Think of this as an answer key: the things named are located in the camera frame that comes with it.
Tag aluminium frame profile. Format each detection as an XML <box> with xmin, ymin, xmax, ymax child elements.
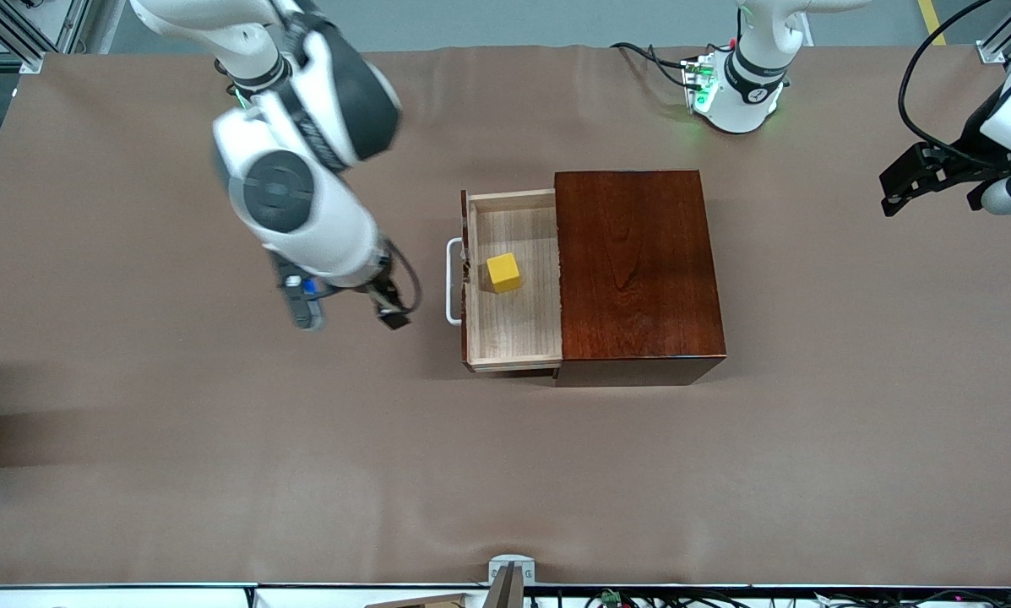
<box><xmin>978</xmin><ymin>0</ymin><xmax>1011</xmax><ymax>64</ymax></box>
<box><xmin>0</xmin><ymin>0</ymin><xmax>92</xmax><ymax>75</ymax></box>

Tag table cover sheet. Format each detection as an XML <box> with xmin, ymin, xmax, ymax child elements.
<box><xmin>0</xmin><ymin>44</ymin><xmax>1011</xmax><ymax>588</ymax></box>

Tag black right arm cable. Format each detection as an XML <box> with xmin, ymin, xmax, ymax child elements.
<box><xmin>383</xmin><ymin>239</ymin><xmax>422</xmax><ymax>315</ymax></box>

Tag tangled black cables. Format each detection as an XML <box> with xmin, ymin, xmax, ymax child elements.
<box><xmin>526</xmin><ymin>589</ymin><xmax>1011</xmax><ymax>608</ymax></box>

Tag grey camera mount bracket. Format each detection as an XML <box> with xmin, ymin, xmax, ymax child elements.
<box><xmin>484</xmin><ymin>554</ymin><xmax>536</xmax><ymax>608</ymax></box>

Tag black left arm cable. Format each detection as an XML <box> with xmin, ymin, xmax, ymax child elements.
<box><xmin>897</xmin><ymin>0</ymin><xmax>996</xmax><ymax>161</ymax></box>

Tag brown board piece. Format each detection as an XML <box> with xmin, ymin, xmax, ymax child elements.
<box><xmin>363</xmin><ymin>593</ymin><xmax>470</xmax><ymax>608</ymax></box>

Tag dark wooden drawer cabinet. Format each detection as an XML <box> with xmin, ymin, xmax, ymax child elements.
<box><xmin>553</xmin><ymin>170</ymin><xmax>727</xmax><ymax>388</ymax></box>

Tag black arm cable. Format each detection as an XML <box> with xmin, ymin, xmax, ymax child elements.
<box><xmin>383</xmin><ymin>239</ymin><xmax>422</xmax><ymax>315</ymax></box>
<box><xmin>897</xmin><ymin>0</ymin><xmax>996</xmax><ymax>161</ymax></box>

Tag wooden drawer with white handle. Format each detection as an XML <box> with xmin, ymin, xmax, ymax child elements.
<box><xmin>446</xmin><ymin>188</ymin><xmax>565</xmax><ymax>375</ymax></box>

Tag yellow cube block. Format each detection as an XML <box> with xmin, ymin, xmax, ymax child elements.
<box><xmin>486</xmin><ymin>252</ymin><xmax>523</xmax><ymax>294</ymax></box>

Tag black left arm base cables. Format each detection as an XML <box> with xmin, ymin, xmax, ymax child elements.
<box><xmin>611</xmin><ymin>38</ymin><xmax>726</xmax><ymax>90</ymax></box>

